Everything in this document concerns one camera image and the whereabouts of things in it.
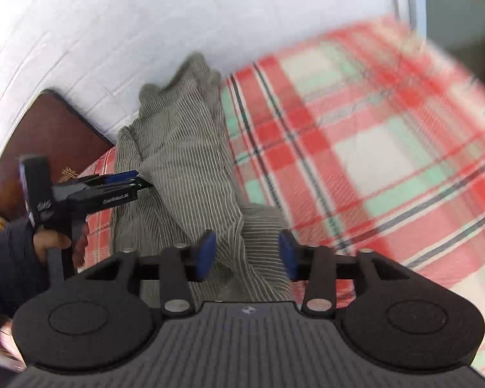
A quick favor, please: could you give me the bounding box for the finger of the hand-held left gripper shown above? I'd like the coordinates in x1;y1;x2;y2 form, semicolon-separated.
76;170;154;192

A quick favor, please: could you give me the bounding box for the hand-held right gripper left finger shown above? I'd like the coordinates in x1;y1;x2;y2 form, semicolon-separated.
83;230;218;318

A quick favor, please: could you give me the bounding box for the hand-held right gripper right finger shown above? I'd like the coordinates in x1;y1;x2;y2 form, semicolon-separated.
279;230;415;318

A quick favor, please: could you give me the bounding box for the checkered green white cloth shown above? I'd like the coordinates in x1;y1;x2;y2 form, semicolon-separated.
113;52;304;302

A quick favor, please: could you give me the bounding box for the person's left forearm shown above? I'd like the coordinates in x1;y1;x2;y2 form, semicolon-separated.
0;218;51;332

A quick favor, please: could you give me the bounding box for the person's left hand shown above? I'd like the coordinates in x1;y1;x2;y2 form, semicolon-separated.
32;221;91;269

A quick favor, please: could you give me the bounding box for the brown folding table board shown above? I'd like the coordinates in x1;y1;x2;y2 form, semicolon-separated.
0;89;116;219

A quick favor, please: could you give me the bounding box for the red plaid blanket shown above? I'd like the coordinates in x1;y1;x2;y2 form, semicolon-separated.
83;16;485;388

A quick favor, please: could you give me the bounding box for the white door trim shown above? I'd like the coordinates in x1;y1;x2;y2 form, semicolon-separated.
384;0;429;45

